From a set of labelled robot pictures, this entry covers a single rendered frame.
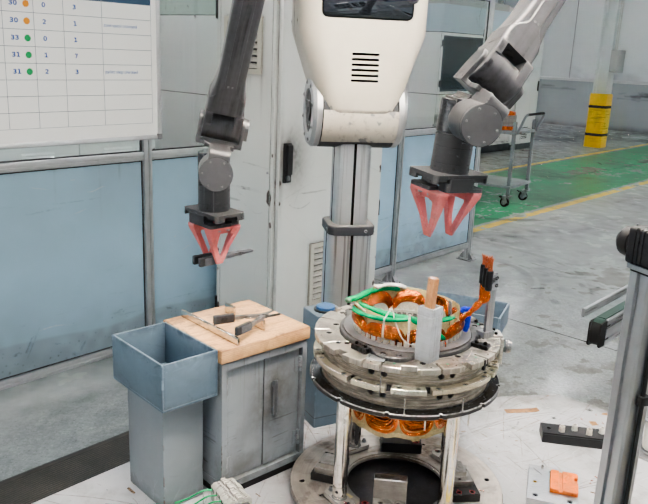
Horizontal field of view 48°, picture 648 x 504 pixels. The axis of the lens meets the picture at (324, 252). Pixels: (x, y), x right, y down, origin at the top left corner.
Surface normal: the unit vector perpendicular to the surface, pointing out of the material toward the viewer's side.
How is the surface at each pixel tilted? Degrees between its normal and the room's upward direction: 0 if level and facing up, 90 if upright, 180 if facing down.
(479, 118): 93
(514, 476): 0
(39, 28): 90
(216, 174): 91
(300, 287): 90
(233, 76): 117
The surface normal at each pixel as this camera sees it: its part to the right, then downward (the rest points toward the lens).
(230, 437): 0.68, 0.22
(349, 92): 0.18, 0.27
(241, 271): -0.67, 0.17
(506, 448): 0.04, -0.96
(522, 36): 0.39, 0.00
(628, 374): -0.92, 0.07
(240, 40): 0.06, 0.68
